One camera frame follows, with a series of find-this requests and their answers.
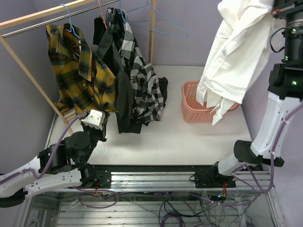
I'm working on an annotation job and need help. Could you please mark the blue wire hanger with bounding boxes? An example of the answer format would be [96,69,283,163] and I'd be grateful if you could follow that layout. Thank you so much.
[127,0,188,39]

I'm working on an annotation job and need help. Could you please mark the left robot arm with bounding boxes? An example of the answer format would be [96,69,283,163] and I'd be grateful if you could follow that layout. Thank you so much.
[0,125,110,208]

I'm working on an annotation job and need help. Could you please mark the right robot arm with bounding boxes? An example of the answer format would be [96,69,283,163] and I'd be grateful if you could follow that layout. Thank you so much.
[208,0,303,187]

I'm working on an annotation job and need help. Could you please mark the yellow plaid shirt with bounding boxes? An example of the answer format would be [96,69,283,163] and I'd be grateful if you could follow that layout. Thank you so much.
[46,24,117,114]

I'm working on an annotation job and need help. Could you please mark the black white checkered shirt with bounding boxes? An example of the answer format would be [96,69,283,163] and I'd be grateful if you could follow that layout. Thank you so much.
[106,8,165,126]

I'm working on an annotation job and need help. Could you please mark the dark green striped shirt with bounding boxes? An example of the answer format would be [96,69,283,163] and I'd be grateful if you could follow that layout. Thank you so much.
[92,8,169,133]

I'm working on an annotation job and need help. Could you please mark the blue hanger yellow shirt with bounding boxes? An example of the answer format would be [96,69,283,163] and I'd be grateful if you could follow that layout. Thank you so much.
[60,3,81,50]

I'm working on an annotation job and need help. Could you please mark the pink hanger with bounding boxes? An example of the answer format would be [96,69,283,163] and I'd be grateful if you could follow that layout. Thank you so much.
[98,0,107,29]

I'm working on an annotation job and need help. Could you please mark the blue hanger checkered shirt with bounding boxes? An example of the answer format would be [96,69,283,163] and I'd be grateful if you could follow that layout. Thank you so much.
[118,0,127,25]

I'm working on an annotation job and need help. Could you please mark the pink plastic basket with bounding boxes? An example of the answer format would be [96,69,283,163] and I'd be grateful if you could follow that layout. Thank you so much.
[181,81,239,125]

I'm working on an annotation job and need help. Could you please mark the metal hanging rod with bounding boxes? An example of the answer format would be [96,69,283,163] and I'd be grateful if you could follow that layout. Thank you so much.
[0,0,118,39]

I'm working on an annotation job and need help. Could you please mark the wooden clothes rack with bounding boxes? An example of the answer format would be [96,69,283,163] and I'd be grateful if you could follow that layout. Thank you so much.
[0,0,157,125]

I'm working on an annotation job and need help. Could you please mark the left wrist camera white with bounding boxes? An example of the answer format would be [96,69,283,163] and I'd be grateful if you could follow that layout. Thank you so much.
[81,109,106,130]

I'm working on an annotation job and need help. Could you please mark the aluminium rail base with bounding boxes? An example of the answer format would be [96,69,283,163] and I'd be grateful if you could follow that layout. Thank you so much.
[24,165,271,195]

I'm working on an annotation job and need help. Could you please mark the loose cables under table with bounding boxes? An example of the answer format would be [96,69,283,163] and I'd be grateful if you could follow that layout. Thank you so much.
[78,181,261,227]

